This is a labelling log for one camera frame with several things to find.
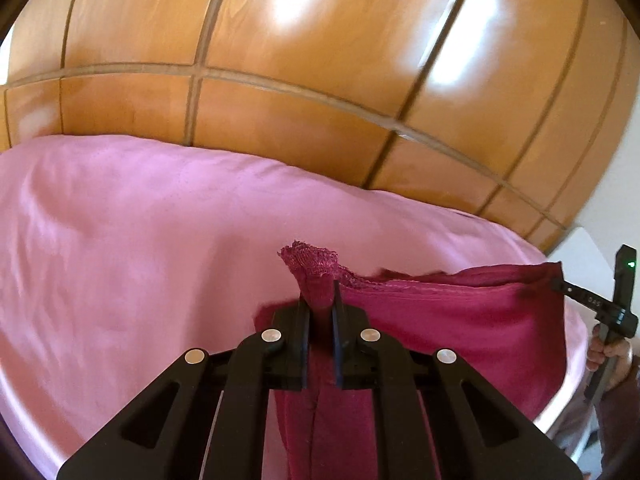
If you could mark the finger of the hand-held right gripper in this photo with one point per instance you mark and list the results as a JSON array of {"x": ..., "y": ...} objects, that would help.
[{"x": 585, "y": 300}]

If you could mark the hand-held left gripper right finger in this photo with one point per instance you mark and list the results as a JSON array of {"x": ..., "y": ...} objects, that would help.
[{"x": 337, "y": 345}]

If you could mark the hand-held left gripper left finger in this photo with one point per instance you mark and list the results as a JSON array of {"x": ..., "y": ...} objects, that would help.
[{"x": 300, "y": 345}]

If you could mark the maroon lace-trimmed garment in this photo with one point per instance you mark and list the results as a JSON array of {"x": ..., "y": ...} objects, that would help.
[{"x": 475, "y": 330}]

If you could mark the person's right forearm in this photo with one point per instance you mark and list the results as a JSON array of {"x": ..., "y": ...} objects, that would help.
[{"x": 625, "y": 420}]

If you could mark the person's right hand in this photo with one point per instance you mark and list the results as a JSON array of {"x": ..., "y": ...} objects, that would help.
[{"x": 617, "y": 355}]

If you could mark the white furniture panel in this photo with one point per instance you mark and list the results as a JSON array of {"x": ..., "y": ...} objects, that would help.
[{"x": 582, "y": 255}]

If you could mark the pink bedsheet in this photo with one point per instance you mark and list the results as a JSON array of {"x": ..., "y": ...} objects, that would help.
[{"x": 125, "y": 240}]

